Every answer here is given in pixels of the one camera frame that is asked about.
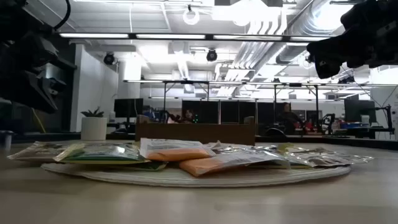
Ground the white orange Tazo tea bag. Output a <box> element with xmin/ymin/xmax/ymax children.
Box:
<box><xmin>178</xmin><ymin>151</ymin><xmax>292</xmax><ymax>178</ymax></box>
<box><xmin>139</xmin><ymin>138</ymin><xmax>217</xmax><ymax>162</ymax></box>

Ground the LED strip light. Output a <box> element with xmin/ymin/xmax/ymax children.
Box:
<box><xmin>58</xmin><ymin>33</ymin><xmax>130</xmax><ymax>39</ymax></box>
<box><xmin>213</xmin><ymin>35</ymin><xmax>282</xmax><ymax>41</ymax></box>
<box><xmin>290</xmin><ymin>36</ymin><xmax>330</xmax><ymax>42</ymax></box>
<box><xmin>136</xmin><ymin>34</ymin><xmax>206</xmax><ymax>40</ymax></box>

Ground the black metal stand frame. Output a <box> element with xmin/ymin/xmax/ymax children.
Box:
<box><xmin>163</xmin><ymin>80</ymin><xmax>211</xmax><ymax>121</ymax></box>
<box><xmin>273</xmin><ymin>83</ymin><xmax>320</xmax><ymax>125</ymax></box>

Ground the green potted plant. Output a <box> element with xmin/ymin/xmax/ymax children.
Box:
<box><xmin>80</xmin><ymin>107</ymin><xmax>105</xmax><ymax>118</ymax></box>

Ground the white plant pot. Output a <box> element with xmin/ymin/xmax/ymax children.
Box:
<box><xmin>80</xmin><ymin>116</ymin><xmax>108</xmax><ymax>141</ymax></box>

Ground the black computer monitor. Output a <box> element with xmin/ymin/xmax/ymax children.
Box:
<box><xmin>114</xmin><ymin>98</ymin><xmax>144</xmax><ymax>118</ymax></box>
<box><xmin>344</xmin><ymin>99</ymin><xmax>377</xmax><ymax>124</ymax></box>

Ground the yellow cable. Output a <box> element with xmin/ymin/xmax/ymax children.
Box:
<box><xmin>30</xmin><ymin>108</ymin><xmax>47</xmax><ymax>134</ymax></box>

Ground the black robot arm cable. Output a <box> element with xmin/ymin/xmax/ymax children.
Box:
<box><xmin>54</xmin><ymin>0</ymin><xmax>72</xmax><ymax>31</ymax></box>

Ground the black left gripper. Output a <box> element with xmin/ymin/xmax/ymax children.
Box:
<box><xmin>0</xmin><ymin>30</ymin><xmax>68</xmax><ymax>113</ymax></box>

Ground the black desk partition panel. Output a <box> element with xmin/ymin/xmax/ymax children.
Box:
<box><xmin>220</xmin><ymin>100</ymin><xmax>239</xmax><ymax>124</ymax></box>
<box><xmin>239</xmin><ymin>101</ymin><xmax>256</xmax><ymax>124</ymax></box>
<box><xmin>257</xmin><ymin>101</ymin><xmax>275</xmax><ymax>125</ymax></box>

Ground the person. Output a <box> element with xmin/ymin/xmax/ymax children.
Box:
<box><xmin>182</xmin><ymin>108</ymin><xmax>196</xmax><ymax>124</ymax></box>
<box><xmin>276</xmin><ymin>101</ymin><xmax>304</xmax><ymax>135</ymax></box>

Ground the white ring ceiling light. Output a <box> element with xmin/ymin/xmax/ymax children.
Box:
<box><xmin>182</xmin><ymin>6</ymin><xmax>200</xmax><ymax>26</ymax></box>

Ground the grey cup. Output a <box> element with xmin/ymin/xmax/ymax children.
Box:
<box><xmin>0</xmin><ymin>130</ymin><xmax>15</xmax><ymax>150</ymax></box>

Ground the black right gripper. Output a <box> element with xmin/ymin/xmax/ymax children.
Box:
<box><xmin>306</xmin><ymin>0</ymin><xmax>398</xmax><ymax>80</ymax></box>

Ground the white woven round placemat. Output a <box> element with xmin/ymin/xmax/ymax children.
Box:
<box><xmin>40</xmin><ymin>161</ymin><xmax>352</xmax><ymax>189</ymax></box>

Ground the silver ceiling air duct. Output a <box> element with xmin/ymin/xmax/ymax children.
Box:
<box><xmin>231</xmin><ymin>0</ymin><xmax>346</xmax><ymax>74</ymax></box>

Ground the wooden compartment tea box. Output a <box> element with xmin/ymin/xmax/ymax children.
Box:
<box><xmin>135</xmin><ymin>114</ymin><xmax>256</xmax><ymax>146</ymax></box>

